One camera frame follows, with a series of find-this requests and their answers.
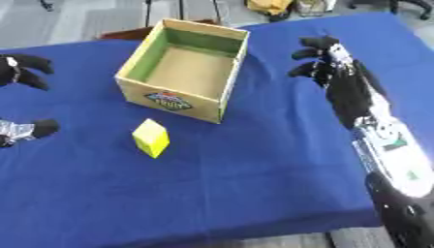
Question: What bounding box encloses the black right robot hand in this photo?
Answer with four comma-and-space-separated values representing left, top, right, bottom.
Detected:
286, 35, 392, 131

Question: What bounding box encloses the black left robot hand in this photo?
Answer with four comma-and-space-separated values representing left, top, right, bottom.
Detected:
0, 53, 61, 149

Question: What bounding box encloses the tan cardboard box green inside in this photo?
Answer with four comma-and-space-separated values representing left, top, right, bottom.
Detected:
113, 17, 251, 125

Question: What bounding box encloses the black office chair base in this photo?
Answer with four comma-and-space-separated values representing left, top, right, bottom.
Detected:
346, 0, 434, 21

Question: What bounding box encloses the yellow bag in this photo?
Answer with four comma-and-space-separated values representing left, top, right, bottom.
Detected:
244, 0, 297, 22

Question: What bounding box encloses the brown wooden board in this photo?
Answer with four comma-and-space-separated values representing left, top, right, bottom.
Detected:
98, 18, 219, 42

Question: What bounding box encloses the yellow rectangular block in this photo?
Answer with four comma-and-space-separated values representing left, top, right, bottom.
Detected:
130, 117, 171, 160

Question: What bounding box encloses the black tripod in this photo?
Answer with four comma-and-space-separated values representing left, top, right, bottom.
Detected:
142, 0, 224, 28

